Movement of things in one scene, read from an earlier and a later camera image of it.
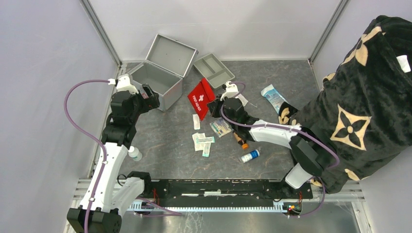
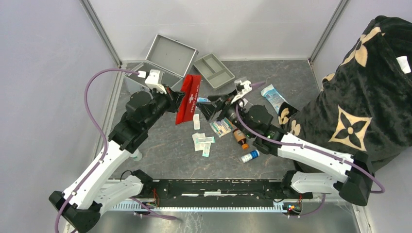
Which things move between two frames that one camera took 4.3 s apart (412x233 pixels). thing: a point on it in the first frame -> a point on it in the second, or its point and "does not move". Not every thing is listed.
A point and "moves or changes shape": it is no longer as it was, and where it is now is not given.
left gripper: [150, 102] -> [173, 98]
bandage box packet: [220, 126] does not move
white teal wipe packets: [202, 143] does not move
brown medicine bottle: [242, 142] does not move
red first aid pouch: [200, 96] moves or changes shape
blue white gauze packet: [270, 92] does not move
